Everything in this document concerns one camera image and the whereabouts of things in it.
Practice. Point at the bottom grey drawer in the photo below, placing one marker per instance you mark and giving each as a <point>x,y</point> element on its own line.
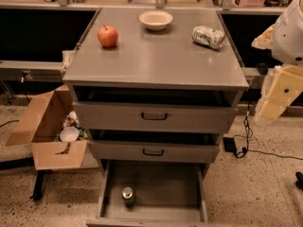
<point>166,195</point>

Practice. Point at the red apple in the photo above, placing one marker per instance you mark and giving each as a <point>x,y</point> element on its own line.
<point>107,36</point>

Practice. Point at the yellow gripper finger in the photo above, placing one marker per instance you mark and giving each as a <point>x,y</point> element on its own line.
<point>264,40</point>
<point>279,90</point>

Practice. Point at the black table leg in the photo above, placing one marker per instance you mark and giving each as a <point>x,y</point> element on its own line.
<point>37,191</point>

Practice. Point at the grey drawer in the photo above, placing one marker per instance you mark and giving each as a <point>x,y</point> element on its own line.
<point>166,195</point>
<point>158,152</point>
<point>152,117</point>

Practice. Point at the middle grey drawer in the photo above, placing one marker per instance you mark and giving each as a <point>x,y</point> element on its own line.
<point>158,152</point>

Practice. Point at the white bowl in box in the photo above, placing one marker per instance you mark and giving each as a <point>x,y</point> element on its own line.
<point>69,134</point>

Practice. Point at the grey drawer cabinet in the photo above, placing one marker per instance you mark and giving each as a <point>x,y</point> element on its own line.
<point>162,68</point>

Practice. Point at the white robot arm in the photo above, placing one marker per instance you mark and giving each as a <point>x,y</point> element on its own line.
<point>287,36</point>

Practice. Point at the green soda can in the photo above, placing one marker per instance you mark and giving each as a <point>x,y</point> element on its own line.
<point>128,196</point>

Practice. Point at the cardboard box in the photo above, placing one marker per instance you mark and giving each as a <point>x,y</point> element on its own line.
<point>39,125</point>

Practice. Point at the black power adapter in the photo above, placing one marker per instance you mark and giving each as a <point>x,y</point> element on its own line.
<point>229,145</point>

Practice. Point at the top grey drawer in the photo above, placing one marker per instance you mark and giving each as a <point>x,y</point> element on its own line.
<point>152,117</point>

